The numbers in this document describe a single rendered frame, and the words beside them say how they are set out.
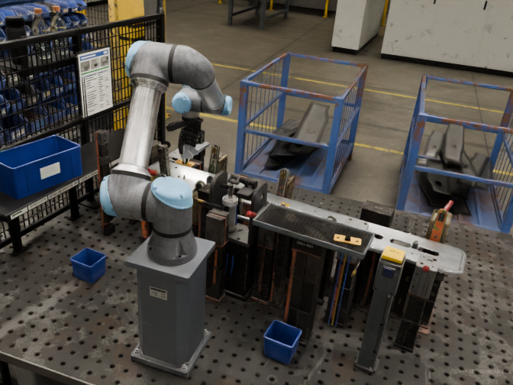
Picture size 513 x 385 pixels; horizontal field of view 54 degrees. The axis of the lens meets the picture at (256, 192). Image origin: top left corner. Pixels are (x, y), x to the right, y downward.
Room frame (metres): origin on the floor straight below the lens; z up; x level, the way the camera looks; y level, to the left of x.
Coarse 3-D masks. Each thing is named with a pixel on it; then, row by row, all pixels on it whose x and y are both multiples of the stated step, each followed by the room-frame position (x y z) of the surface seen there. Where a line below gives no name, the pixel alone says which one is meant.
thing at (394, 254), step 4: (388, 248) 1.31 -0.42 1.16; (392, 248) 1.31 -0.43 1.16; (396, 248) 1.31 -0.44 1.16; (384, 252) 1.28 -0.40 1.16; (388, 252) 1.29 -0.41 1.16; (392, 252) 1.29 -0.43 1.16; (396, 252) 1.29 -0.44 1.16; (400, 252) 1.29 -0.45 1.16; (404, 252) 1.29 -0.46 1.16; (384, 256) 1.27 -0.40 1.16; (388, 256) 1.26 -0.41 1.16; (392, 256) 1.27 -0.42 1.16; (396, 256) 1.27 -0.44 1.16; (400, 256) 1.27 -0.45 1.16; (392, 260) 1.26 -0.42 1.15; (396, 260) 1.25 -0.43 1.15; (400, 260) 1.25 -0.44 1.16
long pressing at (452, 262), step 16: (176, 176) 1.98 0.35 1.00; (192, 176) 1.99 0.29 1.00; (304, 208) 1.80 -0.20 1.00; (320, 208) 1.82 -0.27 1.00; (384, 240) 1.61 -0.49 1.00; (400, 240) 1.62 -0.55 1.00; (416, 240) 1.63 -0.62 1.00; (416, 256) 1.52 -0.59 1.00; (432, 256) 1.53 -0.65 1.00; (448, 256) 1.54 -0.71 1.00; (464, 256) 1.55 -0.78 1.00; (448, 272) 1.44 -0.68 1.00
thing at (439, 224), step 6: (438, 210) 1.70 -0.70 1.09; (444, 210) 1.68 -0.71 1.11; (438, 216) 1.68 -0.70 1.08; (444, 216) 1.67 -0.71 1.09; (438, 222) 1.67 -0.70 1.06; (444, 222) 1.67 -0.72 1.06; (438, 228) 1.67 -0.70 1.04; (432, 234) 1.67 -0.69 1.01; (438, 234) 1.66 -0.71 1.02; (432, 240) 1.66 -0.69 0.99; (438, 240) 1.65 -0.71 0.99
